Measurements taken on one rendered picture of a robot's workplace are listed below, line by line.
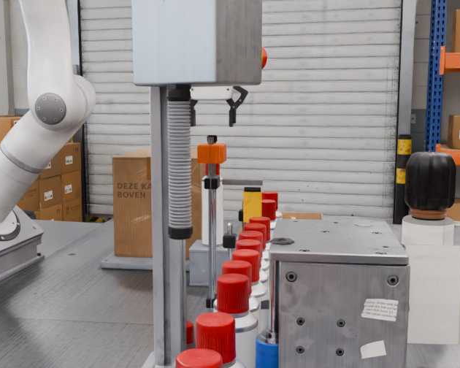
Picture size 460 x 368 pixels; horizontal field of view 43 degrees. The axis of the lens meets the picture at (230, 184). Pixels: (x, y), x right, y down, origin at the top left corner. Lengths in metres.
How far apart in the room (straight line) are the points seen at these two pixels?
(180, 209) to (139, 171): 0.77
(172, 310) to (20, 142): 0.68
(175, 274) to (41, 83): 0.63
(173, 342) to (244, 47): 0.48
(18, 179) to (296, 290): 1.11
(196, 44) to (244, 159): 4.69
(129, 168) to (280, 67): 3.91
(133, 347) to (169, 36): 0.56
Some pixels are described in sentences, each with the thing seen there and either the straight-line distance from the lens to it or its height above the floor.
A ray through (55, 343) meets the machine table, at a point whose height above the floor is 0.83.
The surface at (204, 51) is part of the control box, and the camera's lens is 0.78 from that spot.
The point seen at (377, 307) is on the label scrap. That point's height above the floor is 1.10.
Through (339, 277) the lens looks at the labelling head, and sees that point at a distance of 0.48.
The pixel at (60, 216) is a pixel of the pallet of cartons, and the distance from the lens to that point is 5.31.
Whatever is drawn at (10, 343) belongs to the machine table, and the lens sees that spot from 1.17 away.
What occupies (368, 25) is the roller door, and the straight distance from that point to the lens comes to 5.33.
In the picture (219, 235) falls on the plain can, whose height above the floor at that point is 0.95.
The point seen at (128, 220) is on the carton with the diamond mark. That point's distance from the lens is 1.59.
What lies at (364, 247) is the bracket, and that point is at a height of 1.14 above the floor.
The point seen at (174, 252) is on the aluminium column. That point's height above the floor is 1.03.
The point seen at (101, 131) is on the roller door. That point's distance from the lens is 5.94.
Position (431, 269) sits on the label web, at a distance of 0.89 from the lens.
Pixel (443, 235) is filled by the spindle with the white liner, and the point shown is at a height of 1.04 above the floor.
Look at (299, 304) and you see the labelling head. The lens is 0.49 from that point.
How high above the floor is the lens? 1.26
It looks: 8 degrees down
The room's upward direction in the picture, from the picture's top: straight up
